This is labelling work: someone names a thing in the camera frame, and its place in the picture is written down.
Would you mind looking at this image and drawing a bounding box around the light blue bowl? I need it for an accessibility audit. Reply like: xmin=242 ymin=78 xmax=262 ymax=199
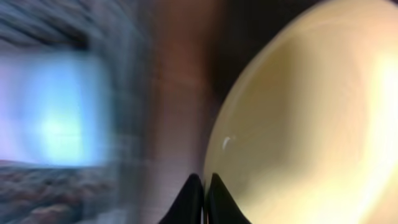
xmin=1 ymin=52 xmax=111 ymax=167

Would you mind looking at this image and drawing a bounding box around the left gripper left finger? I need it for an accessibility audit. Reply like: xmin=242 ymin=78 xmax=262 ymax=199
xmin=159 ymin=174 xmax=204 ymax=224

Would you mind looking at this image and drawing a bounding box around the pink bowl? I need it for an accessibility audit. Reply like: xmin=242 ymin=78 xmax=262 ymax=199
xmin=1 ymin=64 xmax=15 ymax=161

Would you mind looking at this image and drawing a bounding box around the dark brown serving tray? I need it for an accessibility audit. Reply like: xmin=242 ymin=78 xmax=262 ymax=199
xmin=211 ymin=0 xmax=319 ymax=102

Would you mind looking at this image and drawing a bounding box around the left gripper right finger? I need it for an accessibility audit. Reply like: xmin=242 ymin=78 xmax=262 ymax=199
xmin=206 ymin=173 xmax=251 ymax=224

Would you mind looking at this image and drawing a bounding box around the grey dishwasher rack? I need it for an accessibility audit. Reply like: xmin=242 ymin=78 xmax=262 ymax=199
xmin=1 ymin=0 xmax=151 ymax=223

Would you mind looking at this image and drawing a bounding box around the yellow plate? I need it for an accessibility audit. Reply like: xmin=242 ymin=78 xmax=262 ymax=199
xmin=204 ymin=0 xmax=397 ymax=223

